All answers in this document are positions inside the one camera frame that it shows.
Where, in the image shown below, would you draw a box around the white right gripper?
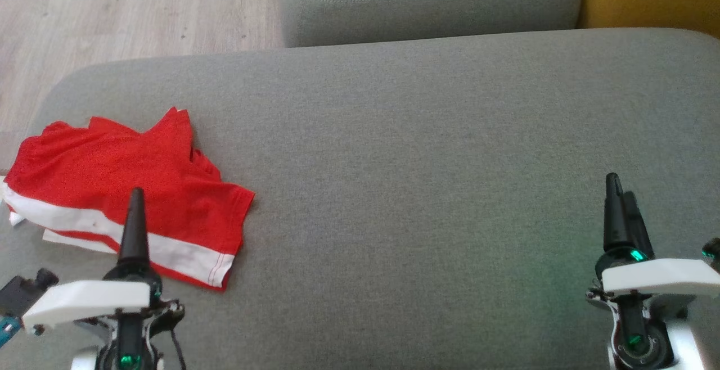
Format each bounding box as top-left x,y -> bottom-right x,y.
596,173 -> 720,296

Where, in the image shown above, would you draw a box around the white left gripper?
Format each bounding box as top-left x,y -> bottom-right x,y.
22,188 -> 163,334

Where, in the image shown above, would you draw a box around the red shorts with white band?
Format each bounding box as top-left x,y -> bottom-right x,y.
3,106 -> 255,291

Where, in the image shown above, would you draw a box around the grey sofa seat cushion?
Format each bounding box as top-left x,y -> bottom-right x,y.
0,27 -> 720,370

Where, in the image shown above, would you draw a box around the grey sofa back cushion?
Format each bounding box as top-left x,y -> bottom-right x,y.
280,0 -> 583,49

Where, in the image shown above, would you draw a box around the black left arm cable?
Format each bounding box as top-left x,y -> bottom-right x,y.
168,303 -> 188,370

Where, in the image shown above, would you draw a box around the teal left cable connector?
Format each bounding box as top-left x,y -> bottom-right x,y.
0,315 -> 24,349

